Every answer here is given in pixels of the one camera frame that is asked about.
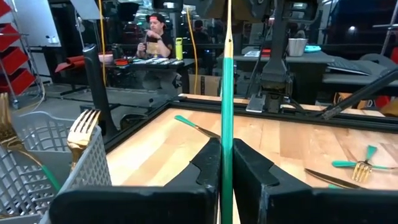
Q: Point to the black work table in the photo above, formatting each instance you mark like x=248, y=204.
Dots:
x=149, y=67

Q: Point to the yellow-green drink bottle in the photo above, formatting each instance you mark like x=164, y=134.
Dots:
x=179, y=49

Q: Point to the white mounting bracket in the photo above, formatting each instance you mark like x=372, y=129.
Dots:
x=255, y=104

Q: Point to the grey keyboard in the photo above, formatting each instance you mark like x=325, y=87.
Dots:
x=348, y=67

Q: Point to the pink bowl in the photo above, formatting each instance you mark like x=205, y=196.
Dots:
x=105, y=59

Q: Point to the black frame clamp post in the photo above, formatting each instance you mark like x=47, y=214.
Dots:
x=96, y=87

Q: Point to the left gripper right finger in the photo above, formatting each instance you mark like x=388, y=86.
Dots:
x=311, y=207

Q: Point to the black aluminium table frame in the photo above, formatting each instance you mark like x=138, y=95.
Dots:
x=311, y=119

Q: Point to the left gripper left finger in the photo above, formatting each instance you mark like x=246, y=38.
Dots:
x=124, y=205

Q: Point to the teal round lid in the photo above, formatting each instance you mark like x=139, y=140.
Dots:
x=312, y=48

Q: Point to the grey mesh cutlery caddy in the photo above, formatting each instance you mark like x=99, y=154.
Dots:
x=93, y=186

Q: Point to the white cup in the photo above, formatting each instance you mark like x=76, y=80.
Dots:
x=297, y=48

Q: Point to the cardboard box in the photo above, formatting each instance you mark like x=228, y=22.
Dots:
x=205, y=85

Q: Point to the red bin shelf rack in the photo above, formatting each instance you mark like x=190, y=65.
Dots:
x=18, y=81

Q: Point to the white whiteboard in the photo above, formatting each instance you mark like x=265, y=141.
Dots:
x=37, y=21

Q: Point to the person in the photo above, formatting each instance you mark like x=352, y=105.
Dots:
x=158, y=43
x=200, y=34

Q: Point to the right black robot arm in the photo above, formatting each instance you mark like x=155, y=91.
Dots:
x=275, y=77

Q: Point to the grey office desk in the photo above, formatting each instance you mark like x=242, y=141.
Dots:
x=311, y=59

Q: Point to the red mat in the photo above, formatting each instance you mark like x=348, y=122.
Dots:
x=74, y=60

